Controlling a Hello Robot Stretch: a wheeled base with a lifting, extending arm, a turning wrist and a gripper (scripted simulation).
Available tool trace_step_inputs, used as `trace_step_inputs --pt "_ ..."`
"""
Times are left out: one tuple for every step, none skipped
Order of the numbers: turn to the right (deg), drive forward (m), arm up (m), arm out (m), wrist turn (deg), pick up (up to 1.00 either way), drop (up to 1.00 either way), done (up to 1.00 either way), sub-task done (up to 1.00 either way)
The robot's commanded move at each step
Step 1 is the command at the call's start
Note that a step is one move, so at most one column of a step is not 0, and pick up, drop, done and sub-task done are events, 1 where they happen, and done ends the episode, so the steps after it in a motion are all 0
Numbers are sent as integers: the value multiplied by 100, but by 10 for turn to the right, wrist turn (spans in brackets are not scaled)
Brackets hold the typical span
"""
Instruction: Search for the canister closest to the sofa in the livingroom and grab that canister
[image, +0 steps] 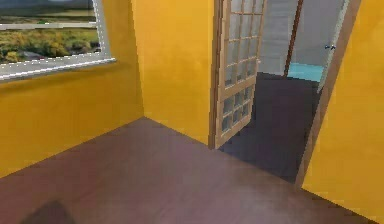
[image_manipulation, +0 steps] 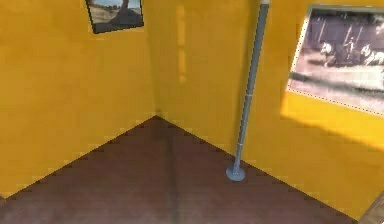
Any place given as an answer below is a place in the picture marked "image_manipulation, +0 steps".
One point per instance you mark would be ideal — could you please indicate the grey floor lamp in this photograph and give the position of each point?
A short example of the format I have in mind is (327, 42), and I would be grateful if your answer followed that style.
(250, 86)

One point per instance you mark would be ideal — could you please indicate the black framed landscape picture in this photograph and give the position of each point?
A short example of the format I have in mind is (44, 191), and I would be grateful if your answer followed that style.
(115, 15)

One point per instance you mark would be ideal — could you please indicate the pale framed horse picture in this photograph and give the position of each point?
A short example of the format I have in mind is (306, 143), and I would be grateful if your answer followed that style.
(340, 60)

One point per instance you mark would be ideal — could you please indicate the pale wooden furniture corner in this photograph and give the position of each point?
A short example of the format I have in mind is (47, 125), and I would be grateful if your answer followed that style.
(375, 213)

